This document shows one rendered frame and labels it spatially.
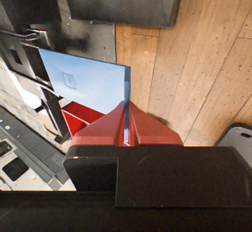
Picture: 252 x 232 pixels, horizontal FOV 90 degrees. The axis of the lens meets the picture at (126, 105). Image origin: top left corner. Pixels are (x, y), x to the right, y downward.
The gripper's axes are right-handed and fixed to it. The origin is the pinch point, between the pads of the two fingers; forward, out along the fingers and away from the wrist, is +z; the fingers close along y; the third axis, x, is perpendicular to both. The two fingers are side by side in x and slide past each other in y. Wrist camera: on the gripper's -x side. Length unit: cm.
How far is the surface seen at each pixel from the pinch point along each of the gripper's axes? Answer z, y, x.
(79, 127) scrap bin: 18.0, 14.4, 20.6
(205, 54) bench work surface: 6.1, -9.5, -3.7
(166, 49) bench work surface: 8.5, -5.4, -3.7
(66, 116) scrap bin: 15.5, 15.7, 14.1
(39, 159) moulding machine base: 241, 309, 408
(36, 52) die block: 13.4, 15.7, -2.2
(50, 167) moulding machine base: 216, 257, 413
